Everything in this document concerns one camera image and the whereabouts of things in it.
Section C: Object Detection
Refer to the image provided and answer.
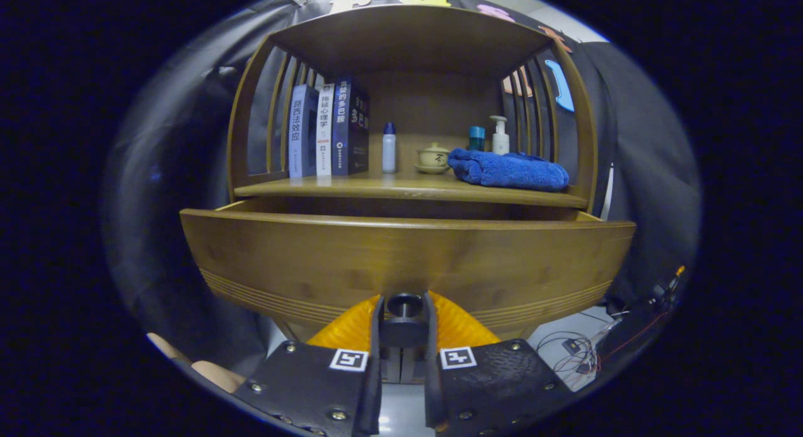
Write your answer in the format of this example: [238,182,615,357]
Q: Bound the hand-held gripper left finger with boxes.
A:
[232,294,385,437]

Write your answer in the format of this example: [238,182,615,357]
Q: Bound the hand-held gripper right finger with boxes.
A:
[422,291,575,434]

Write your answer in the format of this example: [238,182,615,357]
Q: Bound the black drawer knob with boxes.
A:
[381,292,428,349]

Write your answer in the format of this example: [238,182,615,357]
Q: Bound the wooden drawer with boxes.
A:
[179,196,637,344]

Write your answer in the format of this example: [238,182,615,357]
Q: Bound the wooden cabinet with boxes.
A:
[226,3,600,384]

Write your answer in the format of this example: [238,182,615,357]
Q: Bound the dark equipment with orange tip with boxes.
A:
[646,265,686,315]

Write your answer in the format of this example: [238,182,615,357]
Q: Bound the blue folded towel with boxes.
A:
[447,148,570,192]

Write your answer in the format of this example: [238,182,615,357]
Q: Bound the white stand pole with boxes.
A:
[599,164,614,218]

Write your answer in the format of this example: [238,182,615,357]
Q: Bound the beige lidded teacup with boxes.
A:
[414,142,451,175]

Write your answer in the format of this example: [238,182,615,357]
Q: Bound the white pump bottle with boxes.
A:
[489,115,511,155]

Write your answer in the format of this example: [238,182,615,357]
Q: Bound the white bottle blue cap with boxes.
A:
[382,122,398,174]

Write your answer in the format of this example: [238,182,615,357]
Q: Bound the white book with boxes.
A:
[316,83,335,177]

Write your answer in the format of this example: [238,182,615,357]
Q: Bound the light blue book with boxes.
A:
[288,84,319,179]

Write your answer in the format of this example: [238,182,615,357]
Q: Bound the dark blue book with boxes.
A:
[331,80,371,177]

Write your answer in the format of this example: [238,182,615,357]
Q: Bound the floor cables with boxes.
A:
[536,312,628,375]

